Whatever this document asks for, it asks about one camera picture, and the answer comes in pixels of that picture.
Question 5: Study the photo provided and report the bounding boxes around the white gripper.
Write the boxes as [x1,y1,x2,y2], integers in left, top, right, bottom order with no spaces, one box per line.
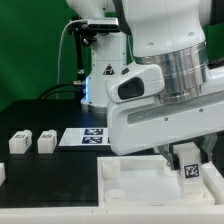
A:
[106,63,224,170]

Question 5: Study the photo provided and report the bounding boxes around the white square tabletop part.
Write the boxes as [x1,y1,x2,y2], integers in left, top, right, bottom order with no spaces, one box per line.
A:
[97,155,224,207]

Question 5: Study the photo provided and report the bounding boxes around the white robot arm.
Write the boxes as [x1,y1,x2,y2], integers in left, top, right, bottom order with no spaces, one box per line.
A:
[66,0,224,170]

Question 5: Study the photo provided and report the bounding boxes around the white L-shaped obstacle fence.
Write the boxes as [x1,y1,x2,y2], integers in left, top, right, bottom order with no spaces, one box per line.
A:
[0,163,224,224]

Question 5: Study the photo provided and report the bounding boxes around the AprilTag base sheet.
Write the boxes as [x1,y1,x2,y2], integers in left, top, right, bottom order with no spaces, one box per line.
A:
[59,127,110,146]

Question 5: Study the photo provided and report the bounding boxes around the black cable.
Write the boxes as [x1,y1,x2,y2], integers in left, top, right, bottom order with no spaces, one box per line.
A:
[37,81,87,100]

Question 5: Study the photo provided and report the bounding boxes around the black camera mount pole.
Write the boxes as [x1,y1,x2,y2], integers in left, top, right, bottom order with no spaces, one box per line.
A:
[67,16,96,81]

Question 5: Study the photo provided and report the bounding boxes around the fixed camera on pole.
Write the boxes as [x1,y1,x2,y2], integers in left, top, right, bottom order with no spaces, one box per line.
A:
[87,17,119,32]

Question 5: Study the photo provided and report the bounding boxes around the white cable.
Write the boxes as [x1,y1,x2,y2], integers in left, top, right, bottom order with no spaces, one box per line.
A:
[55,19,88,100]

